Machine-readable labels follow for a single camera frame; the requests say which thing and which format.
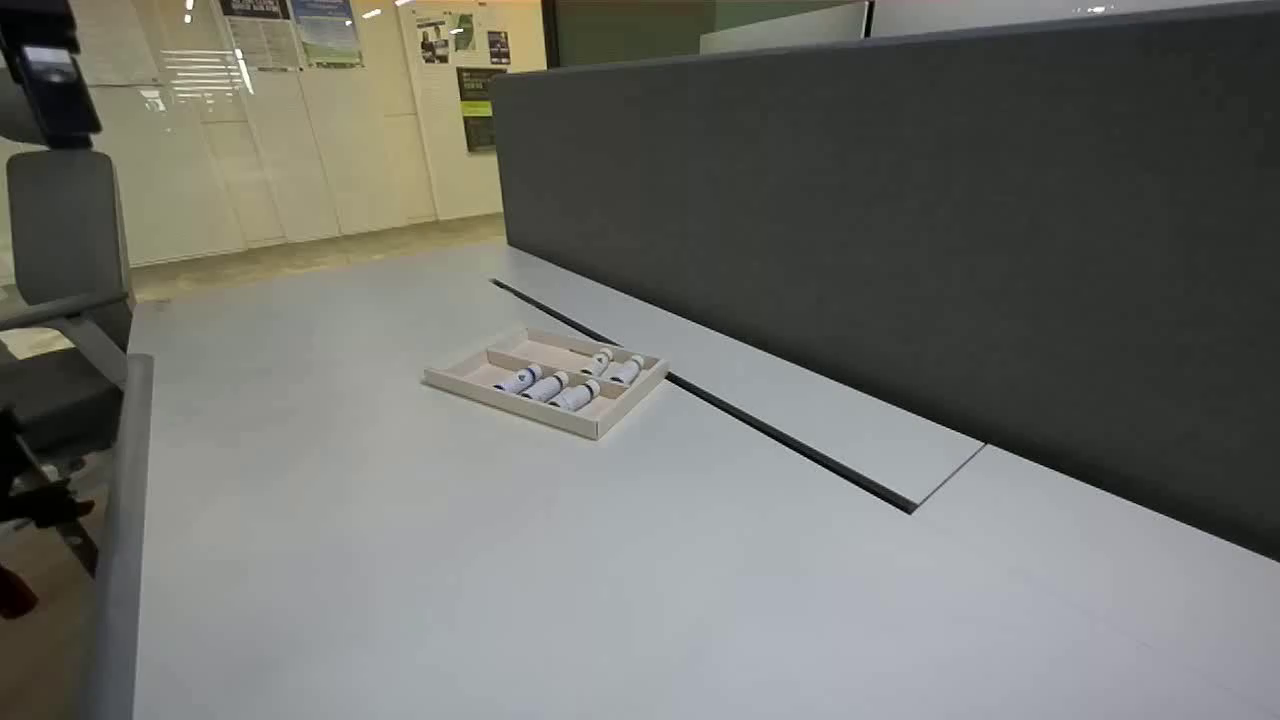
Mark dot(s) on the grey office chair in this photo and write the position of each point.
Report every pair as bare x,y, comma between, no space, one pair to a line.
65,243

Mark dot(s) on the white panel behind divider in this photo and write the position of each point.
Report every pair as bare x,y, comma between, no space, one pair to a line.
787,27

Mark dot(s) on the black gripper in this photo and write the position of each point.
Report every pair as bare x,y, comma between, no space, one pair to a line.
41,81

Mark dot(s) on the small white blue-label bottle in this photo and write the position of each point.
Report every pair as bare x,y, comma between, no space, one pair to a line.
522,377
579,394
549,385

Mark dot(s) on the dark grey fabric divider panel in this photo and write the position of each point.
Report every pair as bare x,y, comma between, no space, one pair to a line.
932,243

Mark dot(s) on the small dark wall poster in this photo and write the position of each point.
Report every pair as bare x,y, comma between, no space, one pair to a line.
498,47

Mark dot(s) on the small photo wall poster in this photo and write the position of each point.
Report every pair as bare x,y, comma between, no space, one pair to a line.
432,43

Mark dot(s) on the dark green wall poster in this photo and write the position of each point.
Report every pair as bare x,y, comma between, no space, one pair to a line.
478,111

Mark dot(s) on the light wooden segmented tray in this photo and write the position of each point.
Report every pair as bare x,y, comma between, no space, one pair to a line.
466,374

